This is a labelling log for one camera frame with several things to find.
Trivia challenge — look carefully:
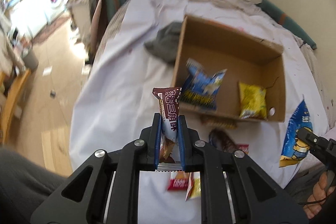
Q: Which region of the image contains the grey crumpled cloth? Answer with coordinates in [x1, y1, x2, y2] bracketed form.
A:
[144, 22, 182, 65]

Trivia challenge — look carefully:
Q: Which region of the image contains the blue chips bag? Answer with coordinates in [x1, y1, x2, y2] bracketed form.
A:
[180, 58, 227, 110]

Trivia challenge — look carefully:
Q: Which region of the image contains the brown cardboard box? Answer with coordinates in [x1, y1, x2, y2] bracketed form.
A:
[171, 15, 286, 122]

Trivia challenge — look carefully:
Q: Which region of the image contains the yellow red small packet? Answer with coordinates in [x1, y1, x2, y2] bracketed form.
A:
[186, 172, 201, 201]

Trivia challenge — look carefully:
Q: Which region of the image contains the blue cartoon snack bag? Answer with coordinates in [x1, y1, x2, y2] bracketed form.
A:
[279, 100, 313, 168]

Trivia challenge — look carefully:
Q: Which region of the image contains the white washing machine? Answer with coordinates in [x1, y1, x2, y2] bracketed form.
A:
[29, 0, 66, 30]

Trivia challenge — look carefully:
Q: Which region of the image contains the red white snack packet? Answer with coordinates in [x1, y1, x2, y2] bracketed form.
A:
[167, 170, 189, 191]

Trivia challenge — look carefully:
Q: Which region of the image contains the brown white snack bar packet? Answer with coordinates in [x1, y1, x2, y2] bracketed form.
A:
[152, 88, 181, 164]

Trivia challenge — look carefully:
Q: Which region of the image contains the teal orange pillow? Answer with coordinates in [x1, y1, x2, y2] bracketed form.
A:
[256, 0, 317, 50]

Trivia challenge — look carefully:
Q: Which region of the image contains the grey trash bin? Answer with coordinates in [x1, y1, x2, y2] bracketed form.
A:
[22, 47, 39, 71]

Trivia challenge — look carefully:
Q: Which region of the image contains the wooden chair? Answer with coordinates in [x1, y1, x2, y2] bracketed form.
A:
[1, 69, 31, 145]

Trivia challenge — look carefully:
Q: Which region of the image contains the dark brown snack packet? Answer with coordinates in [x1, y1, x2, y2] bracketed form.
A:
[209, 128, 249, 154]

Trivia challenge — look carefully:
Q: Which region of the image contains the yellow snack packet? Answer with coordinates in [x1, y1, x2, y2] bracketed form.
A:
[239, 82, 267, 120]

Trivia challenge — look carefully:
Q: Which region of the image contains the person's right hand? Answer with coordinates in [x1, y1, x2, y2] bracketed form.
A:
[303, 171, 335, 219]

